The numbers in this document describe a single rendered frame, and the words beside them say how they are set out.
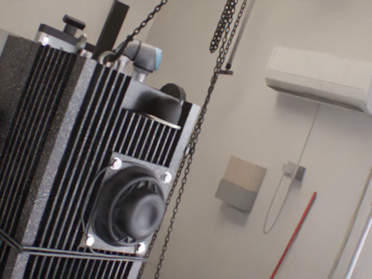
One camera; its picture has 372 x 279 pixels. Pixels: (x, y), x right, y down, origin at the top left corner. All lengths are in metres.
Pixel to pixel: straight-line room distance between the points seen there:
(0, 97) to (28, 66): 0.15
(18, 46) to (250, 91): 2.60
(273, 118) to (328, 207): 0.81
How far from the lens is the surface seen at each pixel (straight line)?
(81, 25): 3.19
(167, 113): 1.80
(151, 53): 3.09
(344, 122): 3.54
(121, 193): 1.67
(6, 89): 1.79
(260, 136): 3.97
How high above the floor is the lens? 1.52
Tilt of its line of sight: level
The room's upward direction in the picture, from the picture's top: 21 degrees clockwise
